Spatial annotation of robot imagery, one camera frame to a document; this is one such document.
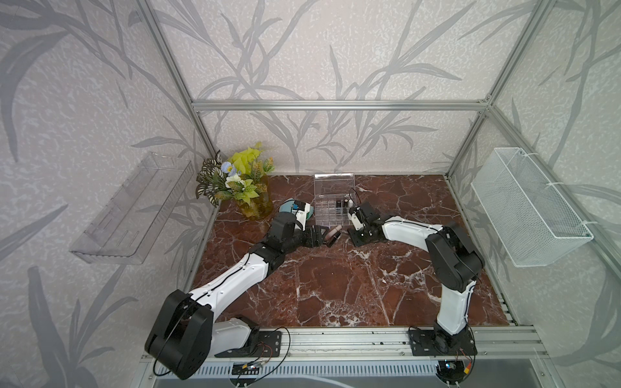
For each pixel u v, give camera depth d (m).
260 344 0.72
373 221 0.75
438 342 0.65
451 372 0.75
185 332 0.40
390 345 0.75
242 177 0.90
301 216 0.75
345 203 1.02
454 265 0.50
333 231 0.99
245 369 0.71
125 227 0.67
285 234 0.63
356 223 0.82
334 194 1.15
